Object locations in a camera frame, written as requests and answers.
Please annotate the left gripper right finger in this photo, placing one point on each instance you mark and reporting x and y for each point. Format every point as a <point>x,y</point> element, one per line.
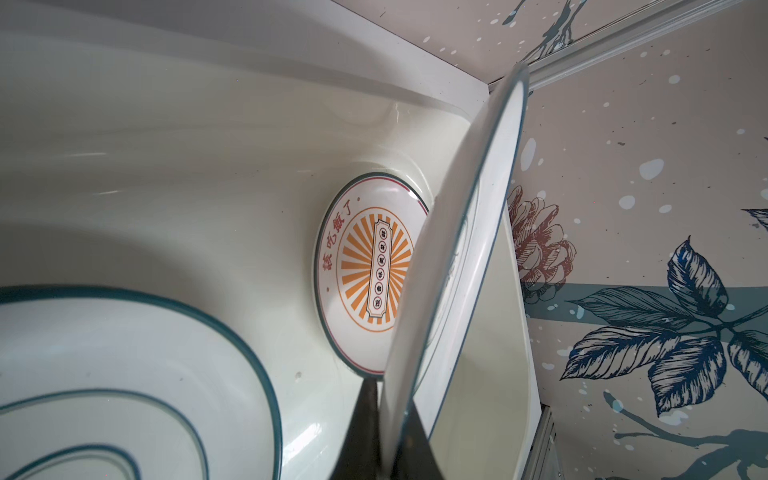
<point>415,459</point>

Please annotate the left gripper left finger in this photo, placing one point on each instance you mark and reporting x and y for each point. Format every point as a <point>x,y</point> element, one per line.
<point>359,457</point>

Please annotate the orange sunburst plate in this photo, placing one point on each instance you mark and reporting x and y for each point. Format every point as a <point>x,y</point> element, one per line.
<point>362,255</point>

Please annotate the white clover plate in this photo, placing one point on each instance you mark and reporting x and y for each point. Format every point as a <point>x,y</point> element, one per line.
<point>105,383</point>
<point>453,250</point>

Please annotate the white plastic bin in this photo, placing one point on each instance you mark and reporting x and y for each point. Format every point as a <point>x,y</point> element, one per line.
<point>188,152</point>

